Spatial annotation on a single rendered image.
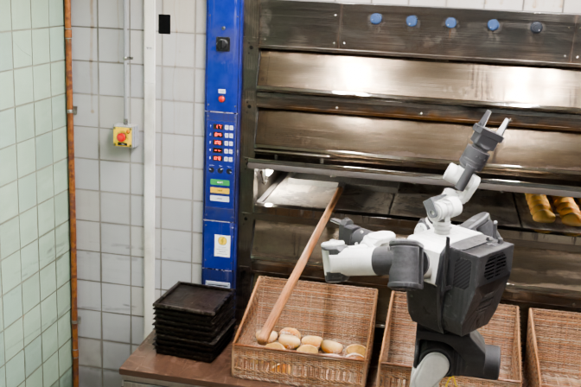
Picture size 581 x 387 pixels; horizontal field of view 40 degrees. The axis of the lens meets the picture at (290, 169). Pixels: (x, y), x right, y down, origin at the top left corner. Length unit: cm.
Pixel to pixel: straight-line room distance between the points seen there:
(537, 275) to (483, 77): 89
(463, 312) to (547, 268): 112
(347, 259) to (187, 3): 153
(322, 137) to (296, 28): 49
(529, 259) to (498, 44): 94
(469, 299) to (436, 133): 111
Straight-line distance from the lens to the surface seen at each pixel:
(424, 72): 343
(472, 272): 251
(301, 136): 351
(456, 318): 259
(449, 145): 346
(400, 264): 245
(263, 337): 231
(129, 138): 368
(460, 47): 342
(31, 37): 355
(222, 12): 351
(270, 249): 367
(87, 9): 377
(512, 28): 343
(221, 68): 353
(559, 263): 364
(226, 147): 358
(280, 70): 350
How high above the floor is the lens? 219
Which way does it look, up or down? 14 degrees down
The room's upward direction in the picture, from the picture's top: 3 degrees clockwise
